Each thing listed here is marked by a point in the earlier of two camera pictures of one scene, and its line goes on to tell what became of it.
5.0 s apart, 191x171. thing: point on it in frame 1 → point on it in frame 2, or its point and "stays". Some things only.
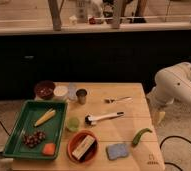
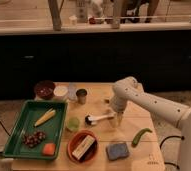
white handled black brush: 91,120 stays
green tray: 52,128 stays
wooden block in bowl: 83,146 stays
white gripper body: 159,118 → 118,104
